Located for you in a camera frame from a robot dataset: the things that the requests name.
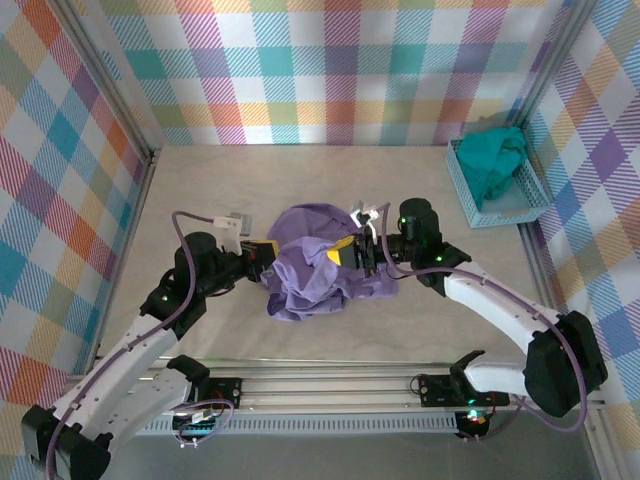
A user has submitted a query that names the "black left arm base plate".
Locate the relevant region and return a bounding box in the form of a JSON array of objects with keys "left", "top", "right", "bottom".
[{"left": 189, "top": 377, "right": 245, "bottom": 412}]

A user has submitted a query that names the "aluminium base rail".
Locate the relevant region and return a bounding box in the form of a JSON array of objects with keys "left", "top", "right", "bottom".
[{"left": 64, "top": 367, "right": 606, "bottom": 416}]

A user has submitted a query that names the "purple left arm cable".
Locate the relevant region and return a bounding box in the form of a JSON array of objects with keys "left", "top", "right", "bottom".
[{"left": 47, "top": 210, "right": 236, "bottom": 474}]

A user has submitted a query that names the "grey slotted cable duct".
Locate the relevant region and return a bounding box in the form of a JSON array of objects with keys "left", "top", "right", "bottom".
[{"left": 144, "top": 417, "right": 460, "bottom": 437}]

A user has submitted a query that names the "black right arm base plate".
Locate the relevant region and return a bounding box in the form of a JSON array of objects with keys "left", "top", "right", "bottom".
[{"left": 417, "top": 372, "right": 511, "bottom": 409}]

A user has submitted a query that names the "aluminium side rail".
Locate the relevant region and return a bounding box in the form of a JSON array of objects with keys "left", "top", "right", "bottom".
[
  {"left": 519, "top": 219, "right": 574, "bottom": 321},
  {"left": 87, "top": 147, "right": 162, "bottom": 374}
]

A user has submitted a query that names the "purple t-shirt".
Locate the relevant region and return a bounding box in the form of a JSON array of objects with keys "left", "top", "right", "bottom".
[{"left": 264, "top": 202, "right": 401, "bottom": 324}]

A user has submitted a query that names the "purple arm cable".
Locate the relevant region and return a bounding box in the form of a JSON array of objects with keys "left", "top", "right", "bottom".
[
  {"left": 380, "top": 202, "right": 591, "bottom": 444},
  {"left": 47, "top": 210, "right": 236, "bottom": 474}
]

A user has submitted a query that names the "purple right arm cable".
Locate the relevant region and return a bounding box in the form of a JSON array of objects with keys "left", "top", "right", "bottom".
[{"left": 380, "top": 202, "right": 591, "bottom": 444}]

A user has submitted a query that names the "light blue perforated basket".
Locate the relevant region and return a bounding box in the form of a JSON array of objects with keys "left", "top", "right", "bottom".
[{"left": 445, "top": 133, "right": 550, "bottom": 230}]

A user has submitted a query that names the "aluminium frame post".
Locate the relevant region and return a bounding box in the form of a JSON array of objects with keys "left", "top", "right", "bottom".
[
  {"left": 507, "top": 0, "right": 601, "bottom": 146},
  {"left": 47, "top": 0, "right": 164, "bottom": 161}
]

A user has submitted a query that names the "teal crumpled cloth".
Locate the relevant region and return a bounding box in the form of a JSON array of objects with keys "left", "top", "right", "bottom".
[{"left": 457, "top": 125, "right": 530, "bottom": 212}]

